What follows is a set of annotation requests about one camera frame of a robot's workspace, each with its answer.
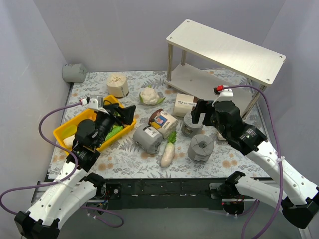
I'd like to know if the cream roll with label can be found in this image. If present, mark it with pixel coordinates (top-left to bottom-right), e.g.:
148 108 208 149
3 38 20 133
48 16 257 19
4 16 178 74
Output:
173 93 198 117

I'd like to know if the cream roll with cartoon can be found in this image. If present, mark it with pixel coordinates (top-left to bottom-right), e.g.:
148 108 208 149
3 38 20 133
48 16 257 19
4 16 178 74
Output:
149 109 178 139

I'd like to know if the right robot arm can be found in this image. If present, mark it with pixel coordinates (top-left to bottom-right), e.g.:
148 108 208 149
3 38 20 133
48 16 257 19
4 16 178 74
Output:
191 100 319 229

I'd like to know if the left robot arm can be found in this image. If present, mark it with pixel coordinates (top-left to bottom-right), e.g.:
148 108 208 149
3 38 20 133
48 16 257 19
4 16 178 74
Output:
14 104 136 239

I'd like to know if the white two-tier shelf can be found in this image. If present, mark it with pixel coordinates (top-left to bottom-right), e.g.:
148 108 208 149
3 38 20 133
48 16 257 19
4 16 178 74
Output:
164 19 287 125

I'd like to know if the green vegetable in tray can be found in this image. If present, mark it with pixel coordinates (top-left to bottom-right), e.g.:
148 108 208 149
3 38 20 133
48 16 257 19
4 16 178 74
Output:
105 125 123 141

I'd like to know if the yellow plastic tray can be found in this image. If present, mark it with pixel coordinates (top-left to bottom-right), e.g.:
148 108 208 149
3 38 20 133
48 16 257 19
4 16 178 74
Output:
53 95 136 154

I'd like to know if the grey roll with logo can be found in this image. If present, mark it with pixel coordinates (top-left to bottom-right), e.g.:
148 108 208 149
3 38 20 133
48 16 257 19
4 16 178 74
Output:
181 111 203 138

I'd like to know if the white cauliflower with leaves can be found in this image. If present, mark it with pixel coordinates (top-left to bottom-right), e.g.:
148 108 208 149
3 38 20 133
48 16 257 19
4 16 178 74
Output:
139 85 165 105

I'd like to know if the grey roll lying down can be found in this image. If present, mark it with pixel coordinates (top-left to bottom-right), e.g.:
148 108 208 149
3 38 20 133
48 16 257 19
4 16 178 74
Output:
133 123 163 154

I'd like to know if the grey roll front right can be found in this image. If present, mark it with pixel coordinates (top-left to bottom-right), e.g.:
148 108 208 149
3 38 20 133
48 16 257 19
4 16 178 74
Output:
187 134 214 163

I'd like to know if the white daikon radish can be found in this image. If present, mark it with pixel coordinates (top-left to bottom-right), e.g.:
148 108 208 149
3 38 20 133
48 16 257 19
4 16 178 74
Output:
160 131 176 168

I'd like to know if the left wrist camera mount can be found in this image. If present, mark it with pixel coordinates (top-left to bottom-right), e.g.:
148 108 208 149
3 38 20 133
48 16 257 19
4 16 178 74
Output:
80 95 106 113

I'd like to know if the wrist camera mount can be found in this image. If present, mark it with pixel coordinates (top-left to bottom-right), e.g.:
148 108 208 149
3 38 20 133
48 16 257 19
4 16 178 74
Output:
80 95 106 113
214 85 234 102

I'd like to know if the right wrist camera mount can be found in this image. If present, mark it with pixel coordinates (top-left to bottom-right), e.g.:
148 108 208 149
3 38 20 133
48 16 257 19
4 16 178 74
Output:
214 85 234 102

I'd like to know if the grey roll by wall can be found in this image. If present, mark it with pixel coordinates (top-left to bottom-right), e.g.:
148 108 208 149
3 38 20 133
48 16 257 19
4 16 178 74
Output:
62 63 87 83

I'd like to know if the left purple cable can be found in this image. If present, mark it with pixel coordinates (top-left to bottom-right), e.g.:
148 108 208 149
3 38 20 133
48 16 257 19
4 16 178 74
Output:
0 104 125 228

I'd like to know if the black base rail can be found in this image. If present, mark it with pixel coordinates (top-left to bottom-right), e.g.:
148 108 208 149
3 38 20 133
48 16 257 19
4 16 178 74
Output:
32 176 275 212

